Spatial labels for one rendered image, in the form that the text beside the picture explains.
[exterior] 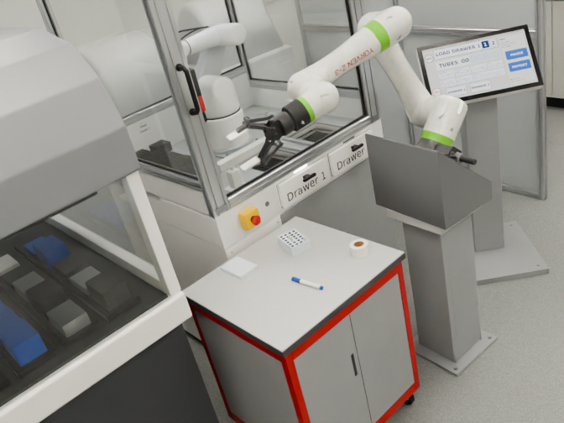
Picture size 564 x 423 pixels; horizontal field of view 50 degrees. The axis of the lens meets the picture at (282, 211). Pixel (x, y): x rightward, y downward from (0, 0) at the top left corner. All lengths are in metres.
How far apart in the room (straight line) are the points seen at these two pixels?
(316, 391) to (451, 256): 0.82
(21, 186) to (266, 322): 0.87
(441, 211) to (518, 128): 1.70
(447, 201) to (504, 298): 1.04
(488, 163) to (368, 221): 0.69
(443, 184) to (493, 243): 1.28
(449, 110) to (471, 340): 1.08
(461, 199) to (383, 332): 0.58
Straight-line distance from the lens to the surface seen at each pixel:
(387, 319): 2.28
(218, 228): 2.36
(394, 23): 2.25
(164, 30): 2.13
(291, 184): 2.53
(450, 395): 2.73
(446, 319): 2.69
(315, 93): 1.99
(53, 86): 1.77
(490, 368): 2.84
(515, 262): 3.39
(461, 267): 2.61
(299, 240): 2.34
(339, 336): 2.10
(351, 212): 2.88
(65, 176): 1.73
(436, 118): 2.38
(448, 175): 2.24
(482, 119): 3.12
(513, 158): 4.01
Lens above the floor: 1.98
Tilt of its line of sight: 28 degrees down
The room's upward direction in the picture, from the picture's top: 14 degrees counter-clockwise
